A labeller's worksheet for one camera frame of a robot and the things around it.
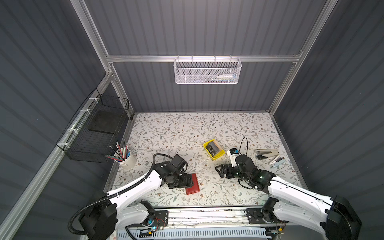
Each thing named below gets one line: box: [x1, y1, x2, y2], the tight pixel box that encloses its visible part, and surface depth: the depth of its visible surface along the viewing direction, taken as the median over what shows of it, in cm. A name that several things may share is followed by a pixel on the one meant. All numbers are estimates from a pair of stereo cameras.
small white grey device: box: [269, 155, 286, 168], surface depth 93 cm
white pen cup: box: [114, 147, 136, 170], surface depth 88 cm
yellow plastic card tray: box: [203, 139, 226, 160], surface depth 98 cm
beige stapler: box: [254, 148, 279, 160], surface depth 98 cm
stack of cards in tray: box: [205, 139, 224, 157], surface depth 98 cm
